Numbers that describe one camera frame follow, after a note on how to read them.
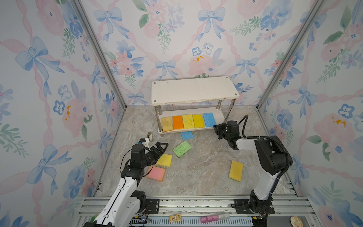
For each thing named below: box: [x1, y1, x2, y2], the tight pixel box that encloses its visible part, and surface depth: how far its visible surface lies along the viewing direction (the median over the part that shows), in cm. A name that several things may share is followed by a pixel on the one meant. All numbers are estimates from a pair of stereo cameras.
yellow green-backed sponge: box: [228, 160, 244, 182], surface depth 87 cm
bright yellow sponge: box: [192, 113, 205, 129], surface depth 103 cm
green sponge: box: [172, 140, 193, 158], surface depth 96 cm
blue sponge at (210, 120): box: [202, 112, 217, 128], surface depth 103 cm
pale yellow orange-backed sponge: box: [161, 116, 173, 132], surface depth 100 cm
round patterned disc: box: [290, 215, 304, 227], surface depth 72 cm
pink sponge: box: [145, 165, 166, 183], surface depth 85 cm
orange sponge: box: [172, 115, 184, 130], surface depth 102 cm
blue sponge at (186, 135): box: [181, 130, 194, 140], surface depth 102 cm
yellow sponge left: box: [155, 153, 173, 167], surface depth 92 cm
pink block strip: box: [200, 213, 230, 224], surface depth 70 cm
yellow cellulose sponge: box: [182, 113, 195, 130], surface depth 102 cm
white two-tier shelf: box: [151, 75, 240, 137], surface depth 85 cm
